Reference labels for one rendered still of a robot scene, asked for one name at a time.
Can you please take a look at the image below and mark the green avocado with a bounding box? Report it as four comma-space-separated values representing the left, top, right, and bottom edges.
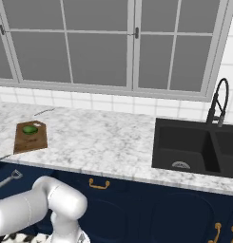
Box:
22, 124, 39, 136

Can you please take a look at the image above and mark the wooden cutting board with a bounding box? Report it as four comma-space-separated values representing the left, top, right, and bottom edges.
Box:
12, 120, 49, 156

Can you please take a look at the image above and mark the navy drawer front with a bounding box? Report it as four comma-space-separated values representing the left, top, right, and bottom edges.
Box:
52, 170, 233, 207

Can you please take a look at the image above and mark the black double sink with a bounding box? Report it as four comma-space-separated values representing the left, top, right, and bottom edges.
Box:
151, 117, 233, 180

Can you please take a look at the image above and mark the grey kitchen knife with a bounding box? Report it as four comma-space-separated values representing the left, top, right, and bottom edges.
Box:
33, 107, 56, 117

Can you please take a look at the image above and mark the grey framed window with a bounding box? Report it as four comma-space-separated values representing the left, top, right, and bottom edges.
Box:
0, 0, 233, 103

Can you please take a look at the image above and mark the navy cupboard door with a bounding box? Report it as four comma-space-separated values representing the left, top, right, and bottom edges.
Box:
148, 191, 226, 243
77, 193, 150, 243

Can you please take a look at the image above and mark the navy open drawer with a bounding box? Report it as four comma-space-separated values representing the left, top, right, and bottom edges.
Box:
0, 160, 56, 201

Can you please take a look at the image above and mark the black spring tap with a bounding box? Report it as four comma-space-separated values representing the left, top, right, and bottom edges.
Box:
205, 77, 230, 128

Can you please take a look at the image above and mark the grey metal peeler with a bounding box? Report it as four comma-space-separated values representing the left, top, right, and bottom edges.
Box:
0, 169, 24, 191

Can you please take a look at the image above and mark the gold drawer handle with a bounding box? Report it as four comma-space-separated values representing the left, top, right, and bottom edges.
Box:
87, 178, 111, 191

